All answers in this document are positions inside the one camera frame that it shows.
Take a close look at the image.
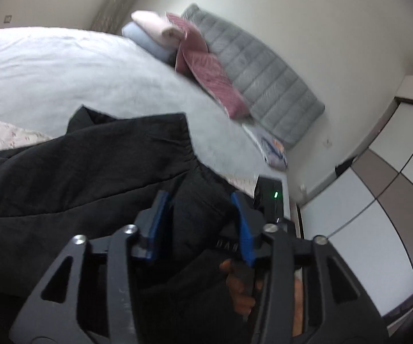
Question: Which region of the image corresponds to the black jacket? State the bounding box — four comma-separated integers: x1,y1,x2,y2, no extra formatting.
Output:
0,105,264,344

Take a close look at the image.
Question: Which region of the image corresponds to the pale pink folded blanket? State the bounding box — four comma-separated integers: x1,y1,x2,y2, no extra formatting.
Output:
131,10,187,49

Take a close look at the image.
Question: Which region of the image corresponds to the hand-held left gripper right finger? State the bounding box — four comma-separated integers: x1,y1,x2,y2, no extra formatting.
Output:
231,192,389,344

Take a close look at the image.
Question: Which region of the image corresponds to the dark cloth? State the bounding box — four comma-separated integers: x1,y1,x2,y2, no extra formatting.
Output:
334,155,358,179

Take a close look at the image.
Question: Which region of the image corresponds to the pink quilted pillow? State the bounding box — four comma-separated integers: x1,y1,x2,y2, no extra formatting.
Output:
175,47,252,119
165,12,210,73

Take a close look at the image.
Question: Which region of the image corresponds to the grey padded headboard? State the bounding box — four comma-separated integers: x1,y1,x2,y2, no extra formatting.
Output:
181,3,326,151

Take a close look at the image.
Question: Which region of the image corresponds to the light blue pillow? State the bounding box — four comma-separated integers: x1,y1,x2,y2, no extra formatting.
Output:
122,21,178,64

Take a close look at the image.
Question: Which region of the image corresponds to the white duvet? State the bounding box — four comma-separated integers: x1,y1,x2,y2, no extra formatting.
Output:
0,26,286,187

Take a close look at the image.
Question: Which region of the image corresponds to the person's right hand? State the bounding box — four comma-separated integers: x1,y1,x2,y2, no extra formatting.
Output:
220,259,257,318

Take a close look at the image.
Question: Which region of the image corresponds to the white and brown wardrobe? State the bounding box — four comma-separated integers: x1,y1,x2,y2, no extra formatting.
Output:
297,75,413,332

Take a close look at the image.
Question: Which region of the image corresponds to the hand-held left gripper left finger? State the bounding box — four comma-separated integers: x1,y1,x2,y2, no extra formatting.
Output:
10,191,173,344

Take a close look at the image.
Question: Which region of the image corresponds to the white printed pillow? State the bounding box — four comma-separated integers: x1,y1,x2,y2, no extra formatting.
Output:
242,124,289,171

